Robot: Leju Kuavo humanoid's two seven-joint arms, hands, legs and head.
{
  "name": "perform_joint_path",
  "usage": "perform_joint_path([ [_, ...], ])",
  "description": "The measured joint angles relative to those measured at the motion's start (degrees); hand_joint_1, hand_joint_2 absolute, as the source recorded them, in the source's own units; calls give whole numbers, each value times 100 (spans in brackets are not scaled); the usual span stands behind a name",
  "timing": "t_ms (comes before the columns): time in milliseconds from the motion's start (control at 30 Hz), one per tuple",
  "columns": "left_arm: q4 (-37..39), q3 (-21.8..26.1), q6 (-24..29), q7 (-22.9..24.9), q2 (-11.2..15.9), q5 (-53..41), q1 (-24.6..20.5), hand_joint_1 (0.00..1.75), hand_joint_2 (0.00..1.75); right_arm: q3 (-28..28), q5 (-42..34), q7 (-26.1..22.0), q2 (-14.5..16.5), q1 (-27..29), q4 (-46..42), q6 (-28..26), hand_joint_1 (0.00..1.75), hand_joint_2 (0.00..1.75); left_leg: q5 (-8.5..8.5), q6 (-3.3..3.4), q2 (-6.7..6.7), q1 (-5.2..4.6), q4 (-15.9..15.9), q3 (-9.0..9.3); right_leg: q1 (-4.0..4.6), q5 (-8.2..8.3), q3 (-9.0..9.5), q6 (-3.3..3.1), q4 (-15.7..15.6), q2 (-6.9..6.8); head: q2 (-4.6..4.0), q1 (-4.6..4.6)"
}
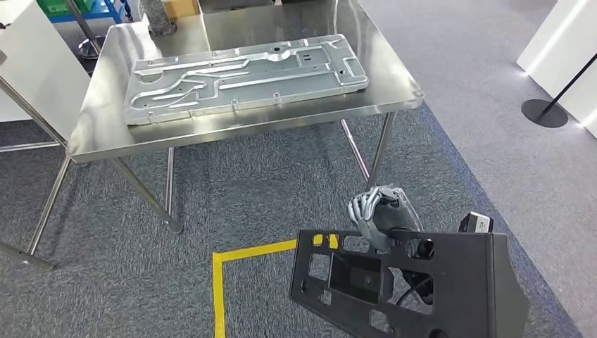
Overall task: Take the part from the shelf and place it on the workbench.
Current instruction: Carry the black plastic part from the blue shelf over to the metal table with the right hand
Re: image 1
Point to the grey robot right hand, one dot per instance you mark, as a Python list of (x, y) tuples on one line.
[(391, 210)]

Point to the black plastic panel part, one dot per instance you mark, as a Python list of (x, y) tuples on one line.
[(466, 280)]

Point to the steel workbench table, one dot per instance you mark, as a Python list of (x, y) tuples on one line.
[(396, 88)]

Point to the black stanchion with round base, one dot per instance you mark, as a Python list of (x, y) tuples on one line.
[(543, 114)]

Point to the yellow floor tape square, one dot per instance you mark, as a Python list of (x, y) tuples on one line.
[(218, 298)]

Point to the stamped metal plate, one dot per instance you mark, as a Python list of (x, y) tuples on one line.
[(242, 79)]

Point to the blue metal cart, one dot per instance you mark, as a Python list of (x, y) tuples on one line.
[(100, 14)]

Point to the white cabinet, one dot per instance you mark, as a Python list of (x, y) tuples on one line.
[(37, 70)]

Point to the green plastic crate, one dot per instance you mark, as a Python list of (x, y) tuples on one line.
[(56, 5)]

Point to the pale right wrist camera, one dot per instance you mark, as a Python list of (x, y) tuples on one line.
[(475, 224)]

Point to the white wall panel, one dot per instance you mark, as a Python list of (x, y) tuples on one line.
[(559, 46)]

